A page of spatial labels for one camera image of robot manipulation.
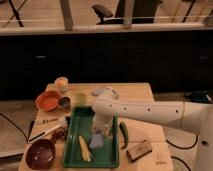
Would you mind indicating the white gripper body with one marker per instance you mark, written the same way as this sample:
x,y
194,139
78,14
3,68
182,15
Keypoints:
x,y
102,123

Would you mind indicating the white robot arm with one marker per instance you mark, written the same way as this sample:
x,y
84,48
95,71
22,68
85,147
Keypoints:
x,y
196,118

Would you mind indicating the green plastic tray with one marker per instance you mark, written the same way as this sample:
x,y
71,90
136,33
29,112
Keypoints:
x,y
81,125

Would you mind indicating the green chili pepper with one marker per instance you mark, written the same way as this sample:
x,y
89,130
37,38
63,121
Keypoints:
x,y
124,131

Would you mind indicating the grey cloth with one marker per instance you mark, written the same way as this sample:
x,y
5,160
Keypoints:
x,y
106,90

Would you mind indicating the green cup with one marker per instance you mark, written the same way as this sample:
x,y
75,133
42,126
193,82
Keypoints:
x,y
80,99

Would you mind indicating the yellow corn cob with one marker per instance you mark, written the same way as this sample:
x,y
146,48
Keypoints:
x,y
86,155

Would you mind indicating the small dark bowl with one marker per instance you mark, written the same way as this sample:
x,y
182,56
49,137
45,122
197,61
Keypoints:
x,y
64,103

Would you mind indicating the brown rectangular block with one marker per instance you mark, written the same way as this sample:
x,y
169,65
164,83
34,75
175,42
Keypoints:
x,y
139,150

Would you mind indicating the bunch of dark grapes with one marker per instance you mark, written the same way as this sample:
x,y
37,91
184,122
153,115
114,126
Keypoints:
x,y
60,134

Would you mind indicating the orange bowl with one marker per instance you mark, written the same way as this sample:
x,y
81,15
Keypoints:
x,y
48,100

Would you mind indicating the dark red bowl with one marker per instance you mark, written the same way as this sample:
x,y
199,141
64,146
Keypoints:
x,y
40,155

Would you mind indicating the black office chair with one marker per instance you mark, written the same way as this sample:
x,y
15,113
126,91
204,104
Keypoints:
x,y
143,13

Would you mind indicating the white handled brush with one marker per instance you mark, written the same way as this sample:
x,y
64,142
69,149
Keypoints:
x,y
62,123

